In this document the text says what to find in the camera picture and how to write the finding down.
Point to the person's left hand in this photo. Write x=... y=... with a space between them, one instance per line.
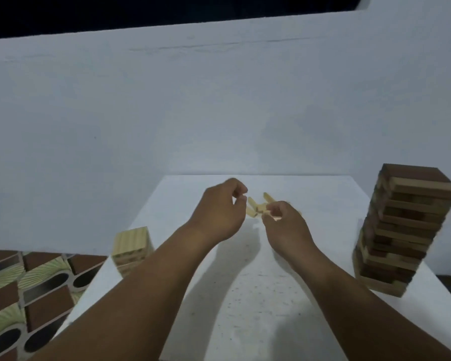
x=214 y=212

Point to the person's right hand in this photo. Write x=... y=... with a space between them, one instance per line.
x=287 y=231

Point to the person's left thumb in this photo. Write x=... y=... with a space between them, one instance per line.
x=240 y=203

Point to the person's right thumb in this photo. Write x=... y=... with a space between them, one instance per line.
x=268 y=218

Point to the light wooden block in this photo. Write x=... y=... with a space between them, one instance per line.
x=252 y=206
x=269 y=198
x=261 y=210

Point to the person's left forearm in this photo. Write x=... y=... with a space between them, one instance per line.
x=135 y=296

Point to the person's right forearm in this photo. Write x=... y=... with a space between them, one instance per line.
x=357 y=312

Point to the short wooden block stack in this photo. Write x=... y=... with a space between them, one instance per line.
x=131 y=246

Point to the tall wooden block tower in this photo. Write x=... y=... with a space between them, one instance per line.
x=402 y=229

